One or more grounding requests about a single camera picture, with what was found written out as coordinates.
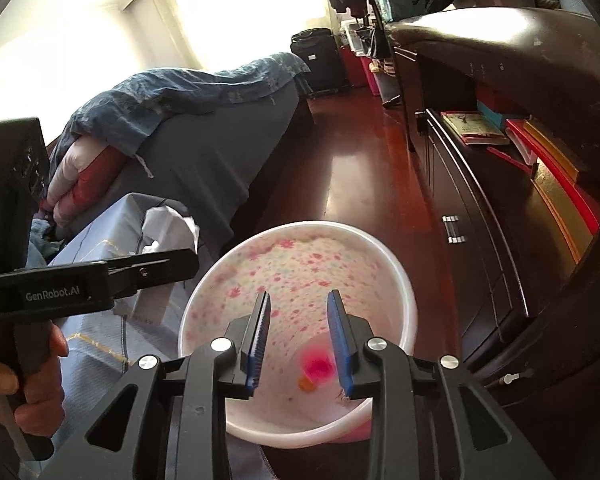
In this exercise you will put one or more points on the pink wrapper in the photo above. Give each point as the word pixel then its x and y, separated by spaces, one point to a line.
pixel 317 365

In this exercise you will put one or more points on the light blue checked cover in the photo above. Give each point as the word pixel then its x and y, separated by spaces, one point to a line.
pixel 90 240

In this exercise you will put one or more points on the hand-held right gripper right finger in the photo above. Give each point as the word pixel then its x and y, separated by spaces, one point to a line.
pixel 339 342

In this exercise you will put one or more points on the pink storage box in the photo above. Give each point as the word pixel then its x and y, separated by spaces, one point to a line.
pixel 371 76

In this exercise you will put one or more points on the white curtain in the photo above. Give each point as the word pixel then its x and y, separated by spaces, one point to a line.
pixel 145 15

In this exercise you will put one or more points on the red pillow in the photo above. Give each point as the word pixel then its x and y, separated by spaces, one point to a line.
pixel 92 187

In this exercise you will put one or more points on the red bordered booklet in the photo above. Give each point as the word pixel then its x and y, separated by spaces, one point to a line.
pixel 472 127

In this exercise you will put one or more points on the red pen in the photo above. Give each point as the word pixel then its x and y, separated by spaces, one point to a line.
pixel 505 156

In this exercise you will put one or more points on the black suitcase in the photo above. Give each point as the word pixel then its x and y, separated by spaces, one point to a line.
pixel 312 60

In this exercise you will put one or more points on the person's left hand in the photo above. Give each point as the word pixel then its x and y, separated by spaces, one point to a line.
pixel 57 370

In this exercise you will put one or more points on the white floral trash bin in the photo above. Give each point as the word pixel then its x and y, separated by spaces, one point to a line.
pixel 285 270

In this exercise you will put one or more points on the gold flat box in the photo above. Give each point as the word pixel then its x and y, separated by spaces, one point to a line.
pixel 565 210

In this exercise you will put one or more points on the blue floral blanket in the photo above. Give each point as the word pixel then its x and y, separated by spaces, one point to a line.
pixel 180 95

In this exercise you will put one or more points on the white pillow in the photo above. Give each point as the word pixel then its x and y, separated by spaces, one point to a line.
pixel 77 170

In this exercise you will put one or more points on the teal flat box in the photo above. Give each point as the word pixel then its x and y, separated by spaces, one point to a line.
pixel 495 111

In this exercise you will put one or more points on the white tissue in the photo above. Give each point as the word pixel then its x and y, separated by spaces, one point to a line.
pixel 172 227

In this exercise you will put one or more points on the teal crumpled cloth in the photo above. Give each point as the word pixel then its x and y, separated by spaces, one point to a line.
pixel 47 245

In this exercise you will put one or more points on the dark wooden dresser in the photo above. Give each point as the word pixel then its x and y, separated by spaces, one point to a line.
pixel 480 245

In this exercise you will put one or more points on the red storage box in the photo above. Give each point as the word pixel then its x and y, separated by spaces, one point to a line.
pixel 352 70

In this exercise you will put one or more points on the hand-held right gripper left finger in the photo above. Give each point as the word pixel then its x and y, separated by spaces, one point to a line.
pixel 260 342

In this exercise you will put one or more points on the yellow book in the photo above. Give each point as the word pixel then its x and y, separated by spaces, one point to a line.
pixel 555 152

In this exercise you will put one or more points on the silver drawer knob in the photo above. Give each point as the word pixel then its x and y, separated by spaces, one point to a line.
pixel 510 378

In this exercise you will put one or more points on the large red flat box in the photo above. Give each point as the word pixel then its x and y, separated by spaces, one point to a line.
pixel 572 187

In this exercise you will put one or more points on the clear plastic container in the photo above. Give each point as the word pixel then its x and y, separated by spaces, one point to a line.
pixel 353 35

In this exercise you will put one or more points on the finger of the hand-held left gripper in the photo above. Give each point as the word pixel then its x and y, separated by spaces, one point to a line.
pixel 165 267

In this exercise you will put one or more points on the small red box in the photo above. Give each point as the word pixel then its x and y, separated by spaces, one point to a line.
pixel 491 94

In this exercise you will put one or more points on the bed with gray sheet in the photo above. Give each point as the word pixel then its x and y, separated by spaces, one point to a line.
pixel 205 160

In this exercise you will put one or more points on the orange wrapper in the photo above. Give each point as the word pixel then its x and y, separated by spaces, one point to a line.
pixel 307 384

